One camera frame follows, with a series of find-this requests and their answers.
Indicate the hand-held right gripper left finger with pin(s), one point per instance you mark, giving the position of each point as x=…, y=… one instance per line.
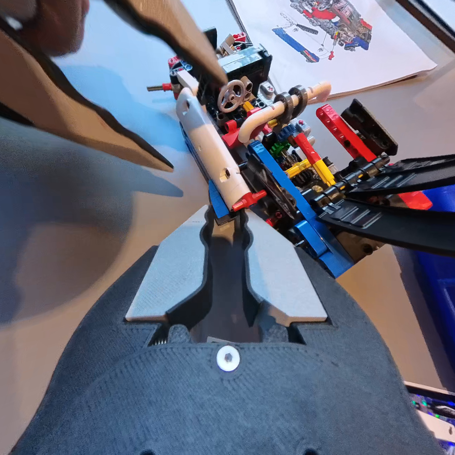
x=170, y=277

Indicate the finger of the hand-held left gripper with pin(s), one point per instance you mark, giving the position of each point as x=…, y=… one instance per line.
x=53, y=99
x=177, y=25

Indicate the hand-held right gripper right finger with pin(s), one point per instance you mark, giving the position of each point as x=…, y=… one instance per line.
x=284, y=280

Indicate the white blue brick panel assembly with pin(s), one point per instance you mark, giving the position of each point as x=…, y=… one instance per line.
x=209, y=142

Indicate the toy brick vehicle model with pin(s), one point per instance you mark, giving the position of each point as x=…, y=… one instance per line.
x=341, y=126

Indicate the grey desk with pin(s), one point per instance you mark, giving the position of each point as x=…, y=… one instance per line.
x=106, y=266

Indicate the blue plastic bin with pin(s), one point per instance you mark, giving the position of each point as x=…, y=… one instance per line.
x=440, y=291

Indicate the holographic sticker sheet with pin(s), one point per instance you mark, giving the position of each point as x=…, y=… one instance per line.
x=433, y=416

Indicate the open instruction booklet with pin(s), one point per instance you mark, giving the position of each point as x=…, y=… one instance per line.
x=391, y=60

